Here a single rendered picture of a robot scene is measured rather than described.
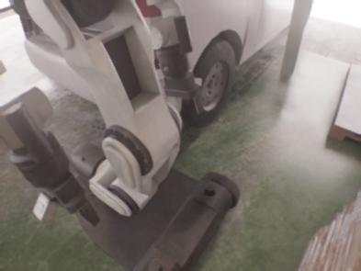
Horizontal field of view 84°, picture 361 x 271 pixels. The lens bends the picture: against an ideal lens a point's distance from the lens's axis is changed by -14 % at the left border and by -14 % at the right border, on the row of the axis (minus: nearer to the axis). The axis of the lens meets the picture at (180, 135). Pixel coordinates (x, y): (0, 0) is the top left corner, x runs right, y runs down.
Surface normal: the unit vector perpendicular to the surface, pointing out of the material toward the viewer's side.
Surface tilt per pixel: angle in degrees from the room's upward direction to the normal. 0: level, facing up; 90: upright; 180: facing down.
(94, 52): 66
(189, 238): 0
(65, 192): 79
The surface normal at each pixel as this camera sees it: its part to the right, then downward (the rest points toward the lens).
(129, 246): -0.05, -0.73
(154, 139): 0.73, 0.02
